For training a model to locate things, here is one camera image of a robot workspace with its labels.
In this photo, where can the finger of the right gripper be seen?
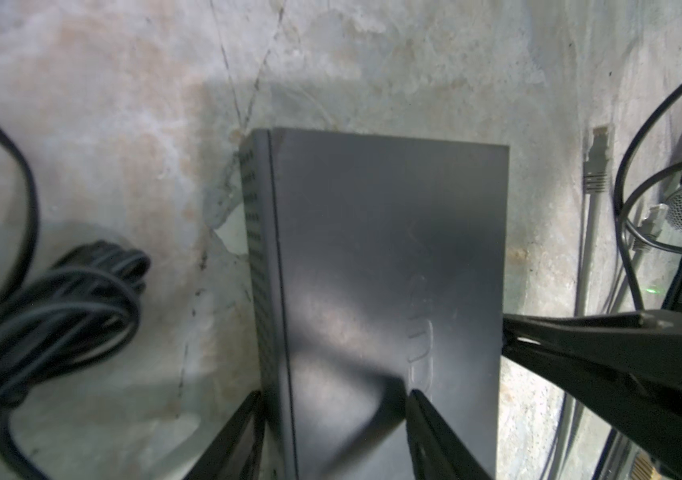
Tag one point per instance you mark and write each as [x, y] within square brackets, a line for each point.
[626, 368]

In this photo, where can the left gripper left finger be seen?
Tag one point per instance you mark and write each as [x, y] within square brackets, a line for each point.
[236, 452]

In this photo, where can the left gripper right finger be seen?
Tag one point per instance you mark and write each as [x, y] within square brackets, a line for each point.
[436, 451]

